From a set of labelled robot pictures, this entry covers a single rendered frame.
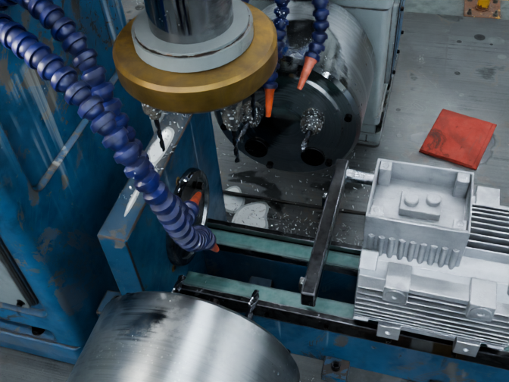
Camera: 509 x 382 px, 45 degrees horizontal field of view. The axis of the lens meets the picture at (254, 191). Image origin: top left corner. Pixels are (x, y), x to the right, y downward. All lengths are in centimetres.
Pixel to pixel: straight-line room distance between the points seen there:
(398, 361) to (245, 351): 38
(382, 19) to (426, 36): 54
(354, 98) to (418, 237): 30
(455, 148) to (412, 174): 53
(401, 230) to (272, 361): 22
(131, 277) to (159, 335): 18
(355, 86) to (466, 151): 42
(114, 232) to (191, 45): 25
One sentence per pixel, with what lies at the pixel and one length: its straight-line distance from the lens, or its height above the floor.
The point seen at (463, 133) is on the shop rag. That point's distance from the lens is 137.
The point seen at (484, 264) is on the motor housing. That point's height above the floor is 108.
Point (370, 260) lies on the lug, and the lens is 78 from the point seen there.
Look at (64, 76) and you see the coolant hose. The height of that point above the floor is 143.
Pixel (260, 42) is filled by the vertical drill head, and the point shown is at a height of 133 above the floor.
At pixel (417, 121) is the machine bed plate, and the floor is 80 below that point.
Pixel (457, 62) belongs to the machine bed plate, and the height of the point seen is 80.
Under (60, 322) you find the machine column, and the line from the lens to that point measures 94.
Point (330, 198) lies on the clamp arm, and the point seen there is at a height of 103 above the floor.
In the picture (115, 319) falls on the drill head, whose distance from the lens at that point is 68.
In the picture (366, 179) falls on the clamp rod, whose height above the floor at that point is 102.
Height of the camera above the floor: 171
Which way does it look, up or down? 48 degrees down
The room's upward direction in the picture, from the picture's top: 5 degrees counter-clockwise
